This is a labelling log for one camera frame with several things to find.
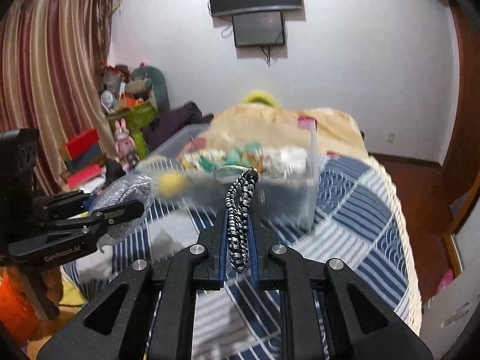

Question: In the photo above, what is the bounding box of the yellow felt ball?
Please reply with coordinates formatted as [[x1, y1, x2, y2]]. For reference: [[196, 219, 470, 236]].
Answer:
[[157, 172, 191, 198]]

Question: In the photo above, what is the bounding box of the black white braided rope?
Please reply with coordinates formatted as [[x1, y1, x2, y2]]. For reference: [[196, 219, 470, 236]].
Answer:
[[224, 167, 260, 274]]

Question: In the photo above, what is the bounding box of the floral fabric scrunchie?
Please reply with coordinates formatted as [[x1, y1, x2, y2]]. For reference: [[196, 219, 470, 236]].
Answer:
[[181, 149, 226, 172]]

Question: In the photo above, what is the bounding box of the green knitted glove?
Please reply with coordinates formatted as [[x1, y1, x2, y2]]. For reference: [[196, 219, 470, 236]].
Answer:
[[217, 142, 264, 172]]

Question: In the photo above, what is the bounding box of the red book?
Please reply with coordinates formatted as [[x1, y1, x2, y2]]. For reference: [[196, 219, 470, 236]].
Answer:
[[67, 163, 102, 190]]

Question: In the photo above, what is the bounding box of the red gift box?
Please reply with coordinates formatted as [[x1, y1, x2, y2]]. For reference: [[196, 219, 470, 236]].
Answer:
[[58, 128, 99, 160]]

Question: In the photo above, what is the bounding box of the dark blue box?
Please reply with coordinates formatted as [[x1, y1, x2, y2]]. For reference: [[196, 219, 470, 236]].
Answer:
[[64, 142, 103, 174]]

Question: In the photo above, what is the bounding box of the blue patchwork bed cover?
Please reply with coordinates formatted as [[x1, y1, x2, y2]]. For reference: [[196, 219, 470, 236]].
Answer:
[[64, 154, 422, 359]]

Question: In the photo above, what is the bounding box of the pink rabbit toy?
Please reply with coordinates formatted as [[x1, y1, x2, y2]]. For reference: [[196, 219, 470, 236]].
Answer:
[[114, 119, 138, 169]]

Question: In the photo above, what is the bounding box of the green cardboard box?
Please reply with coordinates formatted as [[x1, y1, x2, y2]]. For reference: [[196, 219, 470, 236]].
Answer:
[[107, 102, 158, 159]]

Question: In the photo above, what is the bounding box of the clear plastic storage bin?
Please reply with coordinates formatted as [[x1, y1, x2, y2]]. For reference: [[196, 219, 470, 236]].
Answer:
[[137, 117, 319, 229]]

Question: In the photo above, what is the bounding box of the dark purple clothing pile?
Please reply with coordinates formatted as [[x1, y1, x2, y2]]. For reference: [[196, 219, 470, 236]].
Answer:
[[141, 102, 214, 151]]

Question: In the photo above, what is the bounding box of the green dinosaur plush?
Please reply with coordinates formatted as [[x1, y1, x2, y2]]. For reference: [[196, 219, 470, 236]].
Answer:
[[125, 65, 170, 113]]

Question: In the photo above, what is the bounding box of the striped red curtain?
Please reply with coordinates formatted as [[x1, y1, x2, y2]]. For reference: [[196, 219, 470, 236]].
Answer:
[[1, 0, 115, 194]]

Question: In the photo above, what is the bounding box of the beige fleece blanket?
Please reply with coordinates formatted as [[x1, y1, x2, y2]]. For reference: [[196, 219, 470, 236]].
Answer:
[[202, 104, 368, 159]]

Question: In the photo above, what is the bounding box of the yellow plush toy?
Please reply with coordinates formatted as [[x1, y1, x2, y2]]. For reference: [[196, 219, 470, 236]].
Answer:
[[242, 89, 279, 108]]

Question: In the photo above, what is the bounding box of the small wall monitor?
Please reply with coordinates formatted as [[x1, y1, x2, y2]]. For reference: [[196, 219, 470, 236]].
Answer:
[[233, 11, 286, 48]]

